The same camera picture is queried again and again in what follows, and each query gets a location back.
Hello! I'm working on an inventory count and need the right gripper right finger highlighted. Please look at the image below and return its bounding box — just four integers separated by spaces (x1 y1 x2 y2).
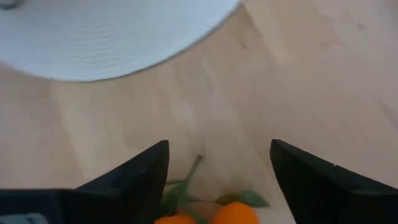
269 139 398 224

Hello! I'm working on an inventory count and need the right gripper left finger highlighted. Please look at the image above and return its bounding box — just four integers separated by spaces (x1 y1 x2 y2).
58 139 170 224

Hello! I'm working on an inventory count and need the tangerine sprig with leaves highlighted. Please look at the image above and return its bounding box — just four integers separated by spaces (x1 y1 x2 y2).
154 154 271 224

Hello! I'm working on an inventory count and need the white plate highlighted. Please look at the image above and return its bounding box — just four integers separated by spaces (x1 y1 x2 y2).
0 0 243 83

